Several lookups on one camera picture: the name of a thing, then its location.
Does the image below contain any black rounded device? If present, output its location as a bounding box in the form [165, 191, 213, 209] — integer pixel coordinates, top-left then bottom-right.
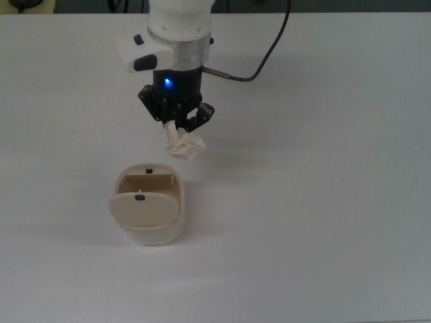
[7, 0, 44, 10]

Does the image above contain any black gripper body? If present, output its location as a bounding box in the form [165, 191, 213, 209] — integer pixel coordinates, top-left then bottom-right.
[150, 67, 205, 126]

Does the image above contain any small white lidded bin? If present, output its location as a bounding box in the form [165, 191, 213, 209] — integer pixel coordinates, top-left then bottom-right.
[108, 162, 187, 247]

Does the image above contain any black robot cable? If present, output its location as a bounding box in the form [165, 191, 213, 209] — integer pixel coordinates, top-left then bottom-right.
[203, 0, 292, 82]

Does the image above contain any paper trash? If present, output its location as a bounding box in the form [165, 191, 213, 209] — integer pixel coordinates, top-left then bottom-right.
[162, 120, 207, 159]

